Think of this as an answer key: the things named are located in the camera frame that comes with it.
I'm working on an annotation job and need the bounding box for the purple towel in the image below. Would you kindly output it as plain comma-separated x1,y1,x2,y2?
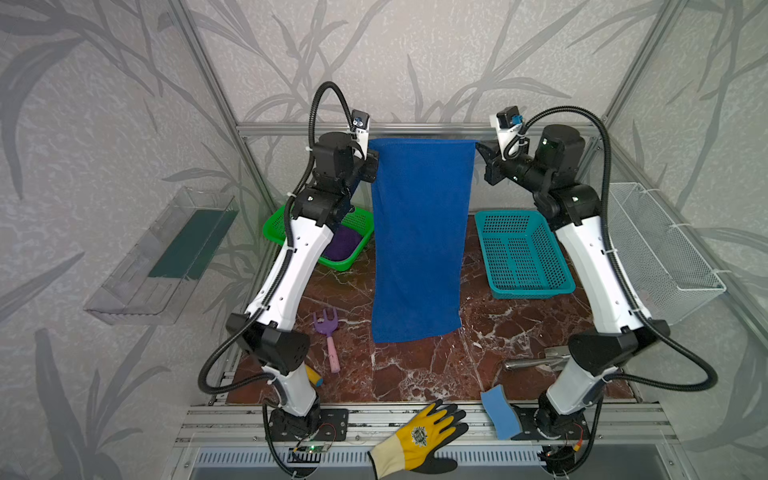
322,225,363,262

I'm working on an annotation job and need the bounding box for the blue towel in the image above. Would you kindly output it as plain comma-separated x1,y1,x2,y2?
371,138,475,344

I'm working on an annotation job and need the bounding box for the teal plastic basket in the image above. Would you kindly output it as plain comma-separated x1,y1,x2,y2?
474,210,576,300

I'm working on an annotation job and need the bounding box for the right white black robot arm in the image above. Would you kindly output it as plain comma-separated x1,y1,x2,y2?
476,105,719,426

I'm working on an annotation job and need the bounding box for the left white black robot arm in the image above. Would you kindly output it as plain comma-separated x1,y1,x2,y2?
197,81,378,417

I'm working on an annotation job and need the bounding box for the green plastic basket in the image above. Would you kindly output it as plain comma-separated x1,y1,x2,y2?
262,207,374,272

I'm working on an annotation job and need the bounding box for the purple pink toy rake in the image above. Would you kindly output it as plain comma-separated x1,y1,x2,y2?
313,307,341,374

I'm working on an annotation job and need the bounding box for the yellow toy shovel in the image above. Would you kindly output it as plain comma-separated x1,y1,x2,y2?
305,365,324,387

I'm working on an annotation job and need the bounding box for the blue sponge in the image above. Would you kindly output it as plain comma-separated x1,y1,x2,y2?
481,385,523,440

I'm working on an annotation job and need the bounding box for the green circuit board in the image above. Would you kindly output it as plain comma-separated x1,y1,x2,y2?
289,442,333,464

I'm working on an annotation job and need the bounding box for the yellow black work glove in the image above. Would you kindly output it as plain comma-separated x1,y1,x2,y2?
368,400,469,479

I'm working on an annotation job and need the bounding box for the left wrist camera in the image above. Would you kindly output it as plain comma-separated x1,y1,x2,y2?
351,110,370,159

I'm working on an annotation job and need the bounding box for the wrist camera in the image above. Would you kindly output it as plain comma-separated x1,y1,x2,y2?
351,110,370,159
489,105,530,161

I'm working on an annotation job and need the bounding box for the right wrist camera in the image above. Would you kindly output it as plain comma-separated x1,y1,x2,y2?
489,105,530,161

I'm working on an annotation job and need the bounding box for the white wire basket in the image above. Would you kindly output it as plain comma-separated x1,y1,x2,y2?
608,182,726,325

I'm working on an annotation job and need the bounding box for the clear wall shelf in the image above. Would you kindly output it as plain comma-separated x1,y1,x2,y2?
84,187,239,326

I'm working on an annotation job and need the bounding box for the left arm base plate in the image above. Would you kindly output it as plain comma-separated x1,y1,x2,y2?
267,406,350,442

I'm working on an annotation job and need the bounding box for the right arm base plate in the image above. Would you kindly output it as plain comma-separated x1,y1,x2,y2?
513,406,590,442

